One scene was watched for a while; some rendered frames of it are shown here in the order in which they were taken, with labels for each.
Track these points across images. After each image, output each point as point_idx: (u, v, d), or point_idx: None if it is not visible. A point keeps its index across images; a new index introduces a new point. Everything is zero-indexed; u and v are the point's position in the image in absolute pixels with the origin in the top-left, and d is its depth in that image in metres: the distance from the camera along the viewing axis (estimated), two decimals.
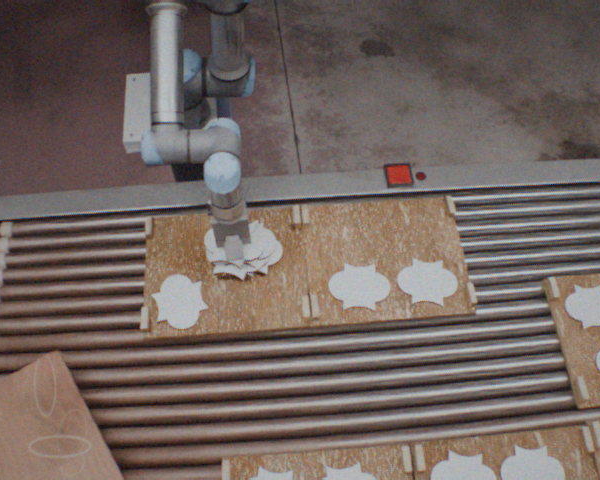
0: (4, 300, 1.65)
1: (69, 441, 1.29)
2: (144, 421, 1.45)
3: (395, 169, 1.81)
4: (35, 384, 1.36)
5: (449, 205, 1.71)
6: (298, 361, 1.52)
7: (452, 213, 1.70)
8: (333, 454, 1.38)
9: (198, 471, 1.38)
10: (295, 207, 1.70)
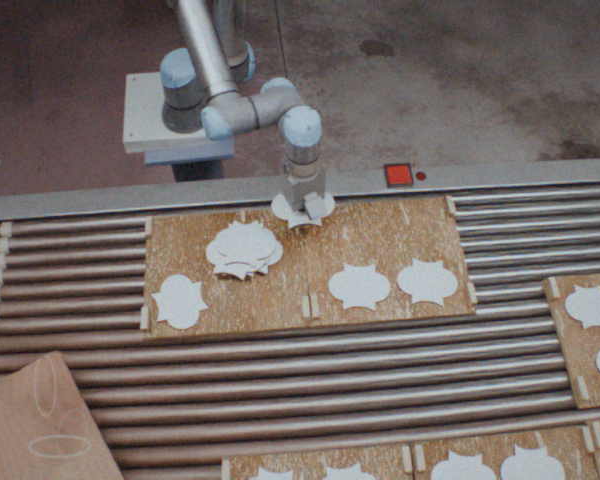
0: (4, 300, 1.65)
1: (69, 441, 1.29)
2: (144, 421, 1.45)
3: (395, 169, 1.81)
4: (35, 384, 1.36)
5: (449, 205, 1.71)
6: (298, 361, 1.52)
7: (452, 213, 1.70)
8: (333, 454, 1.38)
9: (198, 471, 1.38)
10: None
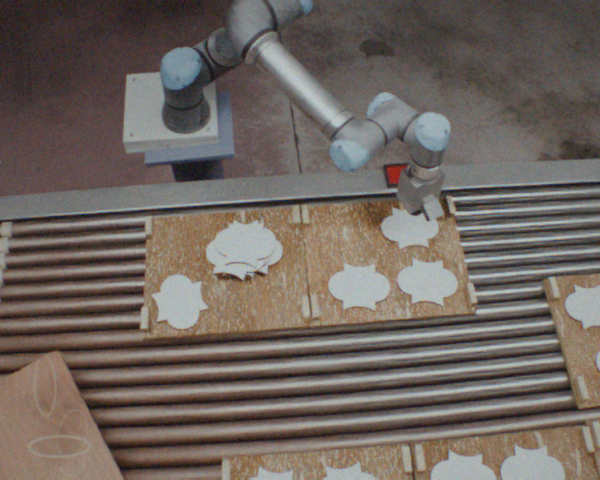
0: (4, 300, 1.65)
1: (69, 441, 1.29)
2: (144, 421, 1.45)
3: (395, 169, 1.81)
4: (35, 384, 1.36)
5: (449, 205, 1.71)
6: (298, 361, 1.52)
7: (452, 213, 1.70)
8: (333, 454, 1.38)
9: (198, 471, 1.38)
10: (295, 207, 1.70)
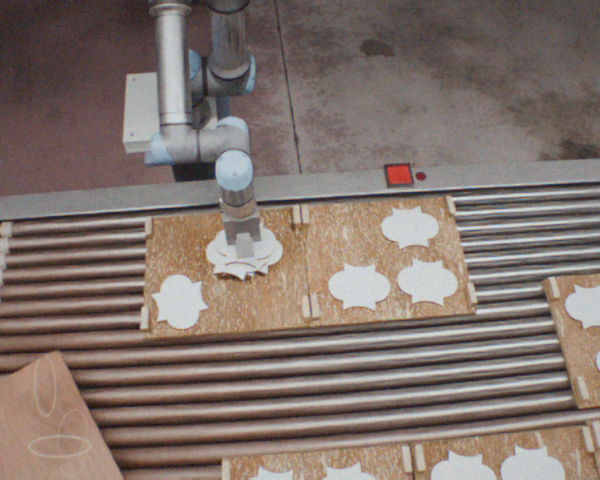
0: (4, 300, 1.65)
1: (69, 441, 1.29)
2: (144, 421, 1.45)
3: (395, 169, 1.81)
4: (35, 384, 1.36)
5: (449, 205, 1.71)
6: (298, 361, 1.52)
7: (452, 213, 1.70)
8: (333, 454, 1.38)
9: (198, 471, 1.38)
10: (295, 207, 1.70)
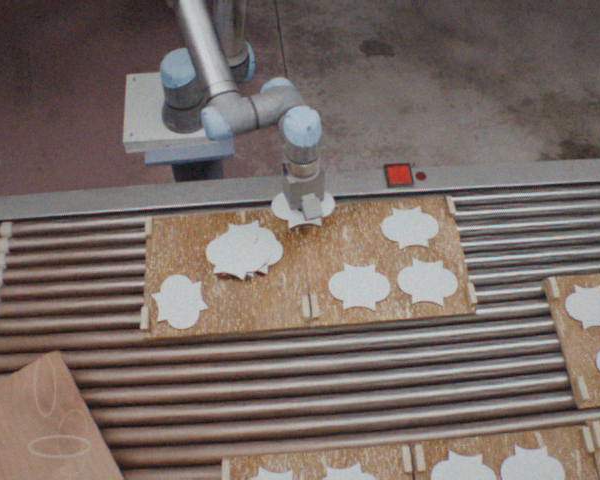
0: (4, 300, 1.65)
1: (69, 441, 1.29)
2: (144, 421, 1.45)
3: (395, 169, 1.81)
4: (35, 384, 1.36)
5: (449, 205, 1.71)
6: (298, 361, 1.52)
7: (452, 213, 1.70)
8: (333, 454, 1.38)
9: (198, 471, 1.38)
10: None
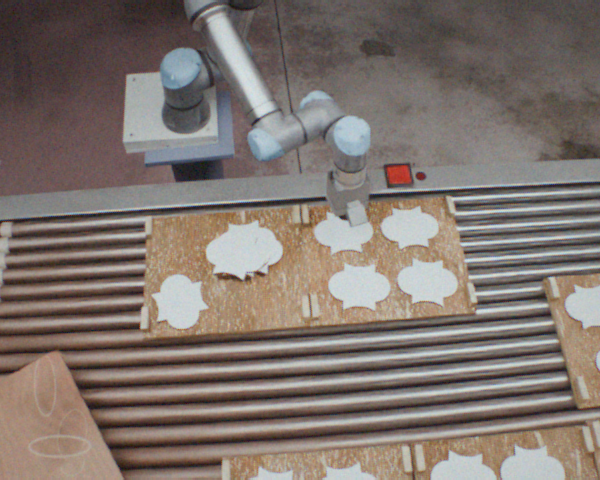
0: (4, 300, 1.65)
1: (69, 441, 1.29)
2: (144, 421, 1.45)
3: (395, 169, 1.81)
4: (35, 384, 1.36)
5: (449, 205, 1.71)
6: (298, 361, 1.52)
7: (452, 213, 1.70)
8: (333, 454, 1.38)
9: (198, 471, 1.38)
10: (295, 207, 1.70)
